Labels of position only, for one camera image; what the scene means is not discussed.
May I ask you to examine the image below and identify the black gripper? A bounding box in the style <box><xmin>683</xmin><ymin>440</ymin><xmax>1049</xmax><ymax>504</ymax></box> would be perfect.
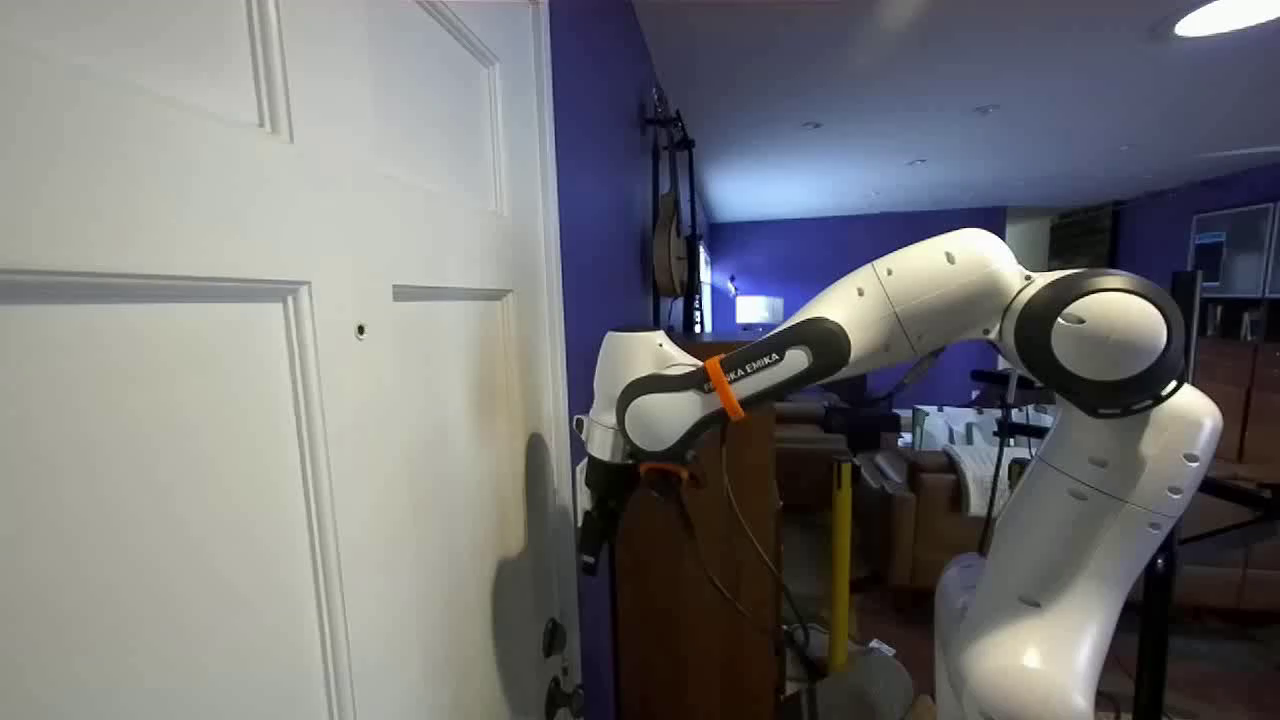
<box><xmin>575</xmin><ymin>456</ymin><xmax>641</xmax><ymax>580</ymax></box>

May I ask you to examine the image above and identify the round dark door knob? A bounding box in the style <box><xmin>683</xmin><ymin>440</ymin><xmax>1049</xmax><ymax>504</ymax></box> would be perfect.
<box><xmin>538</xmin><ymin>671</ymin><xmax>588</xmax><ymax>720</ymax></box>

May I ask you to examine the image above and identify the yellow pole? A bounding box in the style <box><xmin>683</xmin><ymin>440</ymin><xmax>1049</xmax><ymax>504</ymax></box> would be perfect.
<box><xmin>826</xmin><ymin>456</ymin><xmax>857</xmax><ymax>675</ymax></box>

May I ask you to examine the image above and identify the grey rounded base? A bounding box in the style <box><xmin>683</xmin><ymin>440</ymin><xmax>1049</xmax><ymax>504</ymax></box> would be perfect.
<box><xmin>800</xmin><ymin>640</ymin><xmax>925</xmax><ymax>720</ymax></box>

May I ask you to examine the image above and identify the white panel door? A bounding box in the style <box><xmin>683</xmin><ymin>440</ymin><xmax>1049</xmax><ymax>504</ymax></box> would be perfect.
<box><xmin>0</xmin><ymin>0</ymin><xmax>583</xmax><ymax>720</ymax></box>

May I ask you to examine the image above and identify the brown wooden shelf unit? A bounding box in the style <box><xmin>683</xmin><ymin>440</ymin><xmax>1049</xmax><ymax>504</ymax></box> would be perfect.
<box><xmin>1184</xmin><ymin>331</ymin><xmax>1280</xmax><ymax>617</ymax></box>

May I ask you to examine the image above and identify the bright ceiling light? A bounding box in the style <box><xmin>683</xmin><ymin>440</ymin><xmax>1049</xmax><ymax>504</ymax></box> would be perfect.
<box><xmin>1170</xmin><ymin>0</ymin><xmax>1280</xmax><ymax>41</ymax></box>

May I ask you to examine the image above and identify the orange wrist-link cable clip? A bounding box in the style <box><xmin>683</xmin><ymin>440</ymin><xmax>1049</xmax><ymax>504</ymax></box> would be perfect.
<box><xmin>699</xmin><ymin>354</ymin><xmax>753</xmax><ymax>424</ymax></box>

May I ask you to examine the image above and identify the black wall-hung rack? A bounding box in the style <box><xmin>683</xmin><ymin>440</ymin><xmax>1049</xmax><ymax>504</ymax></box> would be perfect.
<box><xmin>634</xmin><ymin>86</ymin><xmax>713</xmax><ymax>340</ymax></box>

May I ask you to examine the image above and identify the black metal table frame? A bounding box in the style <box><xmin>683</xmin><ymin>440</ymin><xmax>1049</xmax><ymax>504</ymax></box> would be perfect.
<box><xmin>1177</xmin><ymin>464</ymin><xmax>1280</xmax><ymax>553</ymax></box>

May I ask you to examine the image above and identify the glass framed wall cabinet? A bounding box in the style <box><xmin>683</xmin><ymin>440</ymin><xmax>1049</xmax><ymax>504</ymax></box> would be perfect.
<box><xmin>1187</xmin><ymin>202</ymin><xmax>1280</xmax><ymax>306</ymax></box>

